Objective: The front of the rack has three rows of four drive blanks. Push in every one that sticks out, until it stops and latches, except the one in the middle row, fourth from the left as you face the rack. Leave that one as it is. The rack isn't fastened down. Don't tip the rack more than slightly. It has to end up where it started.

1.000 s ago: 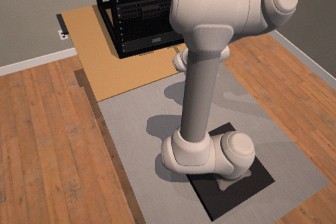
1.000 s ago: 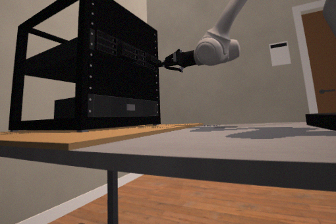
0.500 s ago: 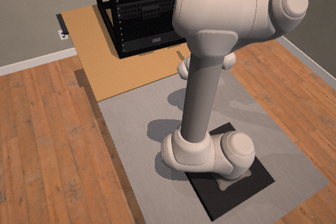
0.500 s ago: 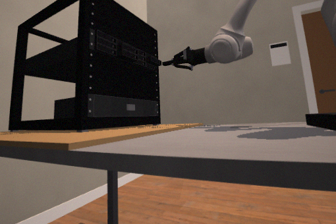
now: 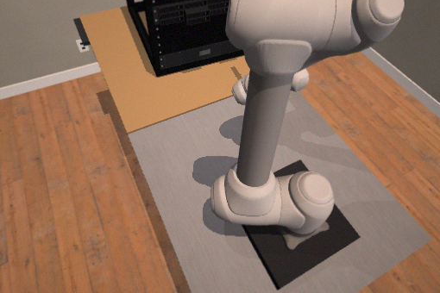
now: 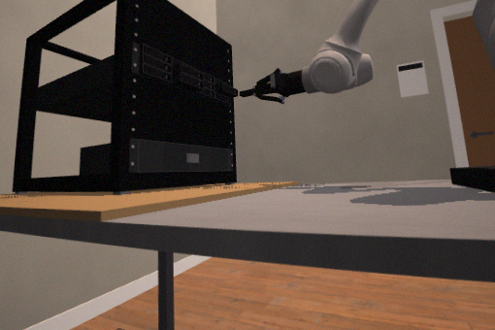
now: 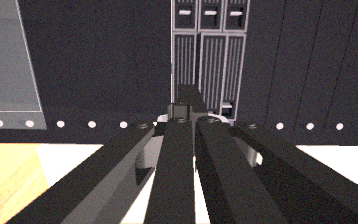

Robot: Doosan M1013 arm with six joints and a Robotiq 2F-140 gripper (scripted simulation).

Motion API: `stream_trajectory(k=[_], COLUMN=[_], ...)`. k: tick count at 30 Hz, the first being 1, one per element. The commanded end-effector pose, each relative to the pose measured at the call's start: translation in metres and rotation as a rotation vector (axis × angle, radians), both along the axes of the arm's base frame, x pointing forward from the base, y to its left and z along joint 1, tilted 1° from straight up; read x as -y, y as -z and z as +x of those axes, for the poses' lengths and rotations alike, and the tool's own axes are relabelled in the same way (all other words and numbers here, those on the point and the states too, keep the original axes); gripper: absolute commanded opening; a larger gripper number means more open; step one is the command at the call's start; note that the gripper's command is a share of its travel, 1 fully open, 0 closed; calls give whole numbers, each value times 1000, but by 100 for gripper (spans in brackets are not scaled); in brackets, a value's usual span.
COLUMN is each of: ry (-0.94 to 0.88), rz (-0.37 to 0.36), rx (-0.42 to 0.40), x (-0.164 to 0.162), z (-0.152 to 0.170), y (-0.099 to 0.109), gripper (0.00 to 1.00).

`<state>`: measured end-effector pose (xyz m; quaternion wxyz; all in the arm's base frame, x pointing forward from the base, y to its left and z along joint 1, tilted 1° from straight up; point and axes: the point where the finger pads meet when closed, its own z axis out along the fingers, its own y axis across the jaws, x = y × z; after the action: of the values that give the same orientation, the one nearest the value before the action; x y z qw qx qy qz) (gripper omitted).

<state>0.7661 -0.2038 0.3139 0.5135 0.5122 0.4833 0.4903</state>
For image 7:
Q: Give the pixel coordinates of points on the black metal rack frame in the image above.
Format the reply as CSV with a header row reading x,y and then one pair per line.
x,y
78,72

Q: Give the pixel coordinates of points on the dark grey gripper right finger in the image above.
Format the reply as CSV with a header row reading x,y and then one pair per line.
x,y
236,191

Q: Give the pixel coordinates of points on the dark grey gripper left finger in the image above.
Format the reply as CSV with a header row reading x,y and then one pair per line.
x,y
104,186

